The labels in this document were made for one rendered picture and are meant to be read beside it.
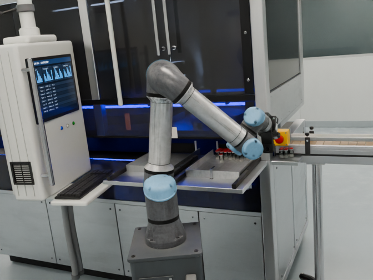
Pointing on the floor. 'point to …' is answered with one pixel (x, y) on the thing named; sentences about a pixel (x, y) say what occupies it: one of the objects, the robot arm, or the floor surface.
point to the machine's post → (270, 230)
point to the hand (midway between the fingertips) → (273, 138)
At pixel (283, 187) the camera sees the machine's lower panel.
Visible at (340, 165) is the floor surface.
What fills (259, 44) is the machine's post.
